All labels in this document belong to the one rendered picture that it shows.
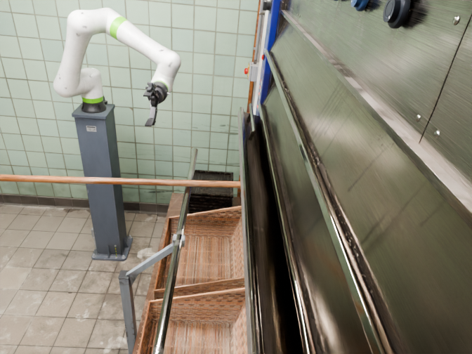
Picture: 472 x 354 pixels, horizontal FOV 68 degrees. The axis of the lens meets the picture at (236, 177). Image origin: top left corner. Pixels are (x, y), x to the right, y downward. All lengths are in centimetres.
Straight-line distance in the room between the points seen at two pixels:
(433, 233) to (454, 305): 8
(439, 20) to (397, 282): 32
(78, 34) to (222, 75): 113
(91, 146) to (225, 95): 105
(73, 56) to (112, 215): 117
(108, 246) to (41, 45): 153
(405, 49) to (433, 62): 8
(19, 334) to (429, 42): 260
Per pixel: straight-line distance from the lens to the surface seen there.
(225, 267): 205
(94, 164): 248
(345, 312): 70
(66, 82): 215
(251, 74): 234
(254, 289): 84
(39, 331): 268
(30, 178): 175
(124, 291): 159
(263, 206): 113
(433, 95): 49
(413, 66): 54
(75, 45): 201
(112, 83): 286
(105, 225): 278
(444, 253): 45
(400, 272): 48
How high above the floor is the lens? 208
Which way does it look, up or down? 32 degrees down
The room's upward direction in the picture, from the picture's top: 6 degrees clockwise
